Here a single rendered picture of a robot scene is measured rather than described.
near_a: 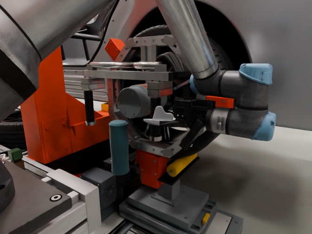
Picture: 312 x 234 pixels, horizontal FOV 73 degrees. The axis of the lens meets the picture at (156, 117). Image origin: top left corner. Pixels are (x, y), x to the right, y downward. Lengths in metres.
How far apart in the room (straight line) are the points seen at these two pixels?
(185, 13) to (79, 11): 0.33
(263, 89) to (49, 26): 0.47
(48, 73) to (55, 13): 0.94
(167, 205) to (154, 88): 0.79
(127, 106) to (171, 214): 0.65
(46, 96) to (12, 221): 0.85
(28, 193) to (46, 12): 0.27
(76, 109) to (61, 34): 1.05
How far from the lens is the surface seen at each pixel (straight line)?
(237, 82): 0.57
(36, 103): 1.11
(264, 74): 0.56
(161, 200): 1.31
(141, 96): 0.83
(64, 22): 0.21
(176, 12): 0.50
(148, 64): 0.73
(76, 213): 0.44
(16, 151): 1.04
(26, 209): 0.35
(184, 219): 1.22
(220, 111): 0.60
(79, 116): 1.27
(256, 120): 0.57
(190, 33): 0.52
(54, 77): 1.15
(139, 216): 1.34
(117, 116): 1.13
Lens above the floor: 1.01
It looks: 14 degrees down
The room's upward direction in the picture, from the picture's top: straight up
